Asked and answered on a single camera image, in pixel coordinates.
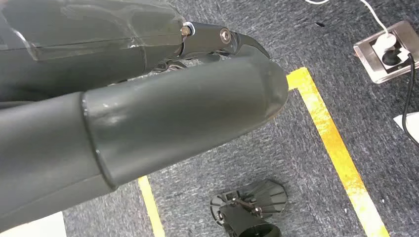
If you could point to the white power plug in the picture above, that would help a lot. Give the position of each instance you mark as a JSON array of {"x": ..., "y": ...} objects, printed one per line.
[{"x": 383, "y": 43}]

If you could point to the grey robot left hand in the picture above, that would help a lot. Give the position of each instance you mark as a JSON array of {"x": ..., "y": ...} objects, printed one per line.
[{"x": 137, "y": 124}]

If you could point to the white paper sheet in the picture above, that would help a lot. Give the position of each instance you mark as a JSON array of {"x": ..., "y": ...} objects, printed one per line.
[{"x": 411, "y": 126}]

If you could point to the short yellow floor tape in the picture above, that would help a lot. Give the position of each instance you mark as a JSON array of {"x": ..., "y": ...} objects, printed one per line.
[{"x": 151, "y": 206}]

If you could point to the silver floor socket box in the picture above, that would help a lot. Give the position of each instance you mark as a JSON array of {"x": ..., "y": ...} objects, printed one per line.
[{"x": 370, "y": 62}]

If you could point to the long yellow floor tape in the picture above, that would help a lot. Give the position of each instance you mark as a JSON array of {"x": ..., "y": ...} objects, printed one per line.
[{"x": 330, "y": 130}]

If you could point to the white flat board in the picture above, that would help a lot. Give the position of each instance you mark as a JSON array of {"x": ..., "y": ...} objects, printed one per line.
[{"x": 36, "y": 227}]

